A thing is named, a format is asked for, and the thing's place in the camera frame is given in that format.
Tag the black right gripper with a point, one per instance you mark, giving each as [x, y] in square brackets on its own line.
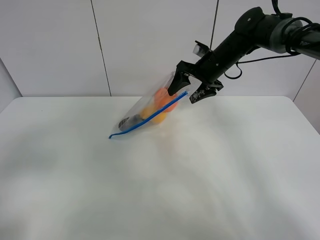
[207, 70]

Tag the clear zip bag blue seal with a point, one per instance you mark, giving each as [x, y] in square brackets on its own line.
[145, 108]

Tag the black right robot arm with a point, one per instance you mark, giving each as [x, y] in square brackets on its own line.
[279, 32]

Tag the orange fruit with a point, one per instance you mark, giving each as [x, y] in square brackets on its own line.
[162, 98]

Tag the purple eggplant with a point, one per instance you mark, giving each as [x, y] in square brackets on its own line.
[129, 122]

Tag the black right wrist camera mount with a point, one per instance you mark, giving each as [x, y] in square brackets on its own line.
[200, 49]

